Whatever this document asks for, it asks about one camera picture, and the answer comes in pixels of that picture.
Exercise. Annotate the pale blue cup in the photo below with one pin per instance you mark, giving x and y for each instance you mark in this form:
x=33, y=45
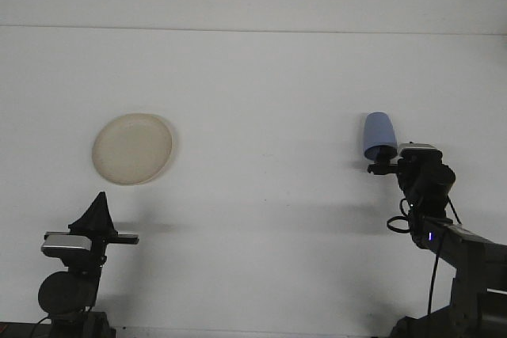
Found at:
x=378, y=130

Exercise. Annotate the pale round plate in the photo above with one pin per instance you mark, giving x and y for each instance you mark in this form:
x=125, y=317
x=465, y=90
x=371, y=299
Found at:
x=132, y=150

